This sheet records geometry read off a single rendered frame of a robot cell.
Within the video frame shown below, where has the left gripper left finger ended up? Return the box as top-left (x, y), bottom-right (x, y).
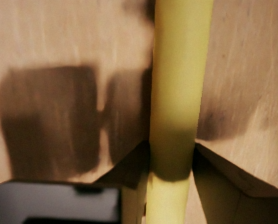
top-left (0, 140), bottom-right (150, 224)

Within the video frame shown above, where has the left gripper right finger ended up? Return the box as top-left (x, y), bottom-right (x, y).
top-left (192, 142), bottom-right (278, 224)

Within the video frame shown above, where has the long yellow rail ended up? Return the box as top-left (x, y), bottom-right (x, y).
top-left (146, 0), bottom-right (214, 224)

